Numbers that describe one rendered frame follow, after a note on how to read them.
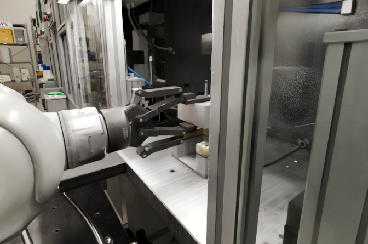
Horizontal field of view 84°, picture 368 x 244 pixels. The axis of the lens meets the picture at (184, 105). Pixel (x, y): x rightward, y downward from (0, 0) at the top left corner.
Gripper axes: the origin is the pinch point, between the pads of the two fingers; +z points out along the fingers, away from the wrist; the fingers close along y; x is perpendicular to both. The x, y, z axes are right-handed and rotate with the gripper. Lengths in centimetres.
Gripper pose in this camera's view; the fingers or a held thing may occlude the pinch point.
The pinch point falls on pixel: (195, 111)
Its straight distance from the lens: 46.2
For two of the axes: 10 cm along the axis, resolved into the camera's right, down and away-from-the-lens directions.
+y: -0.2, -9.7, -2.4
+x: -5.8, -1.8, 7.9
